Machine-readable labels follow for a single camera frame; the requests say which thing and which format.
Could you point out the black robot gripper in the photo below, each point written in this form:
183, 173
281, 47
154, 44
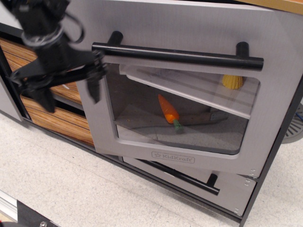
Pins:
57, 64

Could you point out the grey toy oven door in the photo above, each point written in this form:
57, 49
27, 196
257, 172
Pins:
262, 96

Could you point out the black oven door handle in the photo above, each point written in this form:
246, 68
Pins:
240, 60

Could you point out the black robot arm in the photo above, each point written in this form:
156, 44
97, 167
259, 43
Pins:
41, 23

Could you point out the grey oven rack shelf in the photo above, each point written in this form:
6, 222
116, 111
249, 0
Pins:
204, 88

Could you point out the grey lower oven drawer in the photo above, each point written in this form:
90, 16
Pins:
234, 190

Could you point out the lower wood-grain fabric bin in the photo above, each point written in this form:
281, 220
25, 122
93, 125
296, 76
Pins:
61, 121

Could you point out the wood-grain fabric bin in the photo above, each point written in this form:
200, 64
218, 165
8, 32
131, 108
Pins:
61, 121
18, 56

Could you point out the upper wood-grain fabric bin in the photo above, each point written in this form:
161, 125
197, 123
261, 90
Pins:
18, 56

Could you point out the orange toy carrot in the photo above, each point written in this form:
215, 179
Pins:
170, 113

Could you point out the yellow toy corn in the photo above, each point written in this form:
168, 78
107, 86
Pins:
232, 82

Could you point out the grey round fan base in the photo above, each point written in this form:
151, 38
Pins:
295, 129

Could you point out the wooden countertop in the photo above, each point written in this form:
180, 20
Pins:
293, 6

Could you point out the toy kitchen cabinet frame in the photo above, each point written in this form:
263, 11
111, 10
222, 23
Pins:
75, 188

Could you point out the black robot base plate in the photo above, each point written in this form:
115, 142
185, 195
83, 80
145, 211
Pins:
23, 216

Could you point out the black drawer handle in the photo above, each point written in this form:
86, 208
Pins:
208, 186

